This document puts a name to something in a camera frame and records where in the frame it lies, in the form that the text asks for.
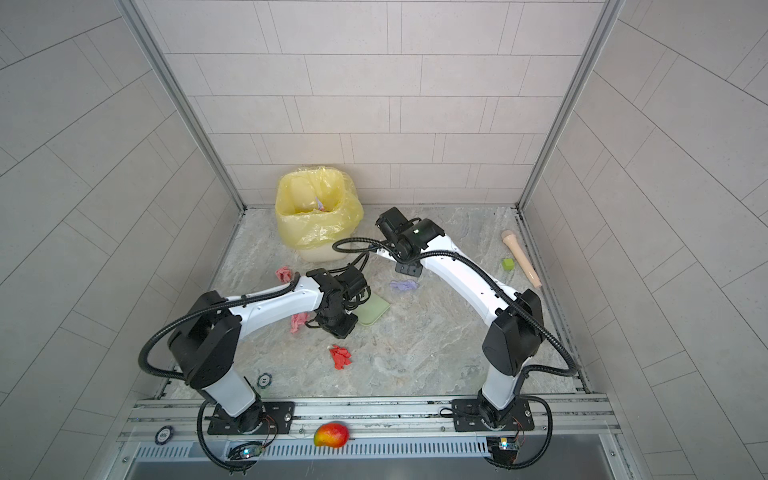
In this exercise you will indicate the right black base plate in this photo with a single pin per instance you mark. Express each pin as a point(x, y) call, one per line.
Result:
point(473, 415)

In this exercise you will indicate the light green dustpan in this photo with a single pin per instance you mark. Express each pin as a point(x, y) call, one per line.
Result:
point(371, 310)

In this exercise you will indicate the right circuit board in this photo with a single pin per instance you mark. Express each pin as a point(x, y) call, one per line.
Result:
point(503, 450)

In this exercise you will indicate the beige wooden rolling pin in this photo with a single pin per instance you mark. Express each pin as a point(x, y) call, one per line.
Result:
point(509, 238)

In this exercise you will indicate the white bin yellow bag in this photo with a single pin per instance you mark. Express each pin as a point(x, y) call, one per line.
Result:
point(314, 208)

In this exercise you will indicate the pink paper scrap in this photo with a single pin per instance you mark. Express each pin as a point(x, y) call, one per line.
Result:
point(284, 275)
point(298, 320)

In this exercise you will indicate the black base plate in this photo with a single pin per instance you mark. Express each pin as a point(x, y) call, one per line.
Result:
point(473, 415)
point(282, 414)

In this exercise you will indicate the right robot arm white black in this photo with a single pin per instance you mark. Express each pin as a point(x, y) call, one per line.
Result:
point(517, 343)

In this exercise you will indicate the pink paper scrap lower left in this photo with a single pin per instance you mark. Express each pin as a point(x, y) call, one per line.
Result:
point(298, 320)

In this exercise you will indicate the left circuit board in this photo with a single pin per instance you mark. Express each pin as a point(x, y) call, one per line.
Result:
point(248, 451)

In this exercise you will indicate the aluminium rail frame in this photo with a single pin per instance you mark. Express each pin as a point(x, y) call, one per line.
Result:
point(576, 436)

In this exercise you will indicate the red paper scrap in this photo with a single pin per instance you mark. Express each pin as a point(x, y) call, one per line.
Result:
point(340, 356)

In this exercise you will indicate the red yellow mango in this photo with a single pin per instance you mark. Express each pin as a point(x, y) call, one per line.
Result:
point(332, 435)

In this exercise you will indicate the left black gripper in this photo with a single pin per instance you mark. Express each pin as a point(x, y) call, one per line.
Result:
point(344, 332)

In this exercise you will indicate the circuit board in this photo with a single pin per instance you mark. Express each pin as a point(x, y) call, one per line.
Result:
point(248, 451)
point(503, 450)

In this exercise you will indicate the purple paper scrap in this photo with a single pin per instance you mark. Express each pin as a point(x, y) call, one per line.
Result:
point(404, 285)

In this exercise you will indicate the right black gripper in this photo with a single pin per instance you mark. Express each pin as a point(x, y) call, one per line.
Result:
point(406, 268)

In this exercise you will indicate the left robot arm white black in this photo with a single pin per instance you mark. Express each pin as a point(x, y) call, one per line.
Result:
point(200, 347)

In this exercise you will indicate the pink paper scrap upper left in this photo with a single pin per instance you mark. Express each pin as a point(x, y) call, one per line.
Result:
point(284, 275)

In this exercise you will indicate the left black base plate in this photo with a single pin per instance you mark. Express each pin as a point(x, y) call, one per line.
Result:
point(282, 414)

